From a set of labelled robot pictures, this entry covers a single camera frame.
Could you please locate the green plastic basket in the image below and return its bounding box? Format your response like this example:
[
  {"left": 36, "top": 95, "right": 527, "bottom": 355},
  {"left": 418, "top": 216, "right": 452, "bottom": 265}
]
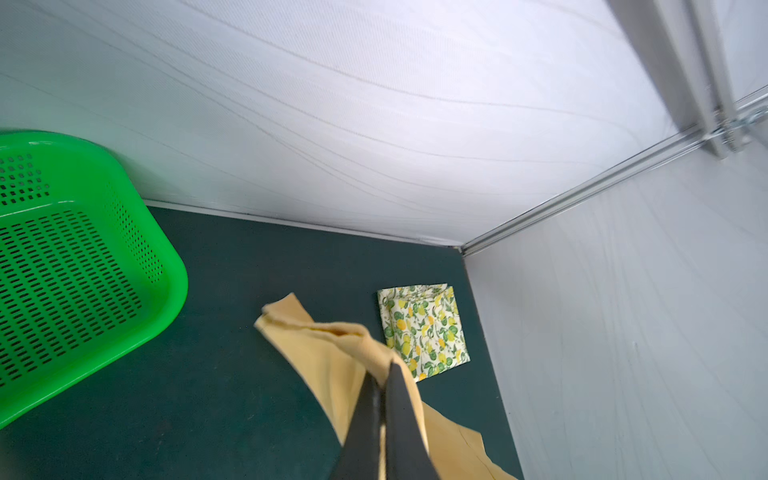
[{"left": 1, "top": 131, "right": 189, "bottom": 425}]

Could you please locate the yellow skirt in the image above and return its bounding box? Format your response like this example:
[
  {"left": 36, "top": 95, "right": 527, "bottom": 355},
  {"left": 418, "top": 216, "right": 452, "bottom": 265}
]
[{"left": 255, "top": 294, "right": 512, "bottom": 479}]

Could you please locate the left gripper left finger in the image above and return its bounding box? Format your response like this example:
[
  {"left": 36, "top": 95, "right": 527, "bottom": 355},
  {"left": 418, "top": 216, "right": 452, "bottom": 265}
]
[{"left": 330, "top": 373, "right": 384, "bottom": 480}]

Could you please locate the lemon print skirt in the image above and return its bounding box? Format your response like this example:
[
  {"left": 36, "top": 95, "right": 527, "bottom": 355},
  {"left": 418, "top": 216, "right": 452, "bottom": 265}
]
[{"left": 377, "top": 284, "right": 470, "bottom": 382}]

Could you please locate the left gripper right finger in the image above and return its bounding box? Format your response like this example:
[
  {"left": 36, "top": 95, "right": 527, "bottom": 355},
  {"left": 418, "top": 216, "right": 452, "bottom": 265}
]
[{"left": 384, "top": 363, "right": 439, "bottom": 480}]

